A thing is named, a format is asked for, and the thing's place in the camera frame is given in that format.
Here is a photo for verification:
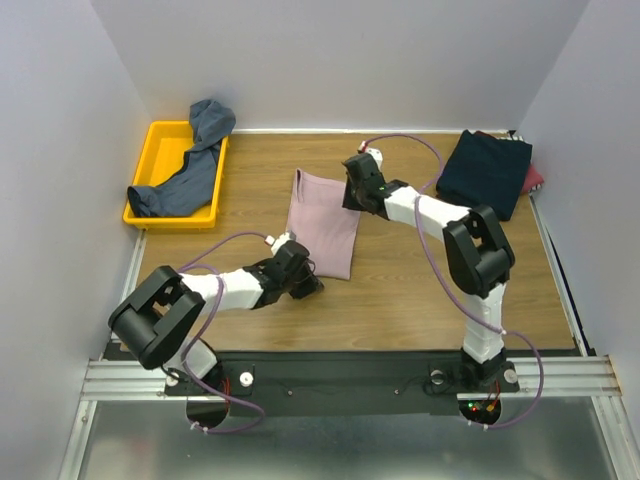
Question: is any pink tank top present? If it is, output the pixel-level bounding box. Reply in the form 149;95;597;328
286;169;360;280

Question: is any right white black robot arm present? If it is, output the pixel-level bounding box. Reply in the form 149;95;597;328
343;153;515;390

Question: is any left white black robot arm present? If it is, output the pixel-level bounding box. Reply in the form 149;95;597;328
108;238;324;401

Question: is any folded navy tank top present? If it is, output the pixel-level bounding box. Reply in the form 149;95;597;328
436;130;533;221

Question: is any blue-grey tank top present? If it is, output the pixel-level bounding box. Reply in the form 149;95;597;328
127;99;236;218

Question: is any folded maroon tank top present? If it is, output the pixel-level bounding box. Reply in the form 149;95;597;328
497;130;544;195

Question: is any yellow plastic tray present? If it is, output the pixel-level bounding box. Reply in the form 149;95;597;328
122;121;230;231

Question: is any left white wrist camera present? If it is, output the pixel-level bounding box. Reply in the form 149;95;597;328
264;231;296;254

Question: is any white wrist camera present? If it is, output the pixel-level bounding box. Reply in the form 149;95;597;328
358;142;383;168
264;231;296;254

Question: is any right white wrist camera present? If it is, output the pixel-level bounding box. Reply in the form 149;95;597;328
358;142;383;168

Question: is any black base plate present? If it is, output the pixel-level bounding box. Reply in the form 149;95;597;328
164;350;521;419

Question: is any aluminium frame rail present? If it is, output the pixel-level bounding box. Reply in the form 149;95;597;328
63;227;623;479

